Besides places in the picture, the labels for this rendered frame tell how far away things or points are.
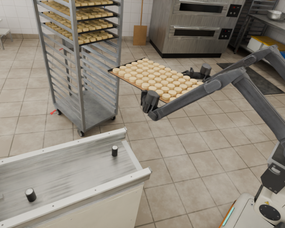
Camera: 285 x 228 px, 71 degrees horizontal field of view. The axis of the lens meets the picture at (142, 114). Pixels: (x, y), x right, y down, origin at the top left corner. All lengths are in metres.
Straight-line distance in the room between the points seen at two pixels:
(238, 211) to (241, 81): 1.16
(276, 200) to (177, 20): 3.42
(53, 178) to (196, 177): 1.49
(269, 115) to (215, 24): 3.76
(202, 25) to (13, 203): 4.08
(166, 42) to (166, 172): 2.75
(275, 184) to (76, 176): 0.97
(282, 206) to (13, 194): 1.28
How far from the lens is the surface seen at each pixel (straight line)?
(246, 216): 1.82
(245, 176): 2.45
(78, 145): 1.08
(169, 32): 4.10
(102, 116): 2.38
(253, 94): 0.89
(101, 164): 1.06
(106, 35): 1.97
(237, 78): 0.88
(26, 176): 1.09
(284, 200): 1.31
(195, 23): 4.31
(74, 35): 1.68
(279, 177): 1.20
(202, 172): 2.25
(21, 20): 4.88
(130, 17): 4.89
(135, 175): 0.96
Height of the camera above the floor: 1.70
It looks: 39 degrees down
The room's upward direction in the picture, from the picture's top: 9 degrees clockwise
